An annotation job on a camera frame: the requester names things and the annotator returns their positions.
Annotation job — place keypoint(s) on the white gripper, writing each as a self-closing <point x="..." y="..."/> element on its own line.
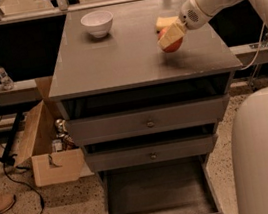
<point x="190" y="16"/>

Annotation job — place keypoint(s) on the red apple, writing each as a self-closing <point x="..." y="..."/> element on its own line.
<point x="174" y="46"/>

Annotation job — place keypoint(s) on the grey drawer cabinet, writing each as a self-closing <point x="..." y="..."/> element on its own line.
<point x="126" y="70"/>

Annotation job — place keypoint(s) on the grey top drawer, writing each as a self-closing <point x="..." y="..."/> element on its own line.
<point x="119" y="126"/>

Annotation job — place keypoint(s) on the grey drawer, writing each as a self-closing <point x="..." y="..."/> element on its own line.
<point x="157" y="147"/>
<point x="119" y="126"/>
<point x="179" y="186"/>

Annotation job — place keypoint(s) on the grey middle drawer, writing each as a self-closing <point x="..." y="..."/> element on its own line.
<point x="157" y="147"/>

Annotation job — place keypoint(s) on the grey bottom drawer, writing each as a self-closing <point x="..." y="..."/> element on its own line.
<point x="179" y="186"/>

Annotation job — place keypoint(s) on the yellow sponge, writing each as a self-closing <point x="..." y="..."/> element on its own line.
<point x="163" y="22"/>

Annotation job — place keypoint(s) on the white ceramic bowl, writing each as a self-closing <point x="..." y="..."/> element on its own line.
<point x="98" y="23"/>

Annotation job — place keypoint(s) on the items inside cardboard box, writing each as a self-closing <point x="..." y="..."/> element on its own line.
<point x="63" y="140"/>

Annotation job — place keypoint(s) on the clear plastic water bottle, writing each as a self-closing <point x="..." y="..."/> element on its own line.
<point x="6" y="81"/>

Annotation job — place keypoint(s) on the cardboard box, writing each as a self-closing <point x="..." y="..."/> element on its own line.
<point x="36" y="144"/>

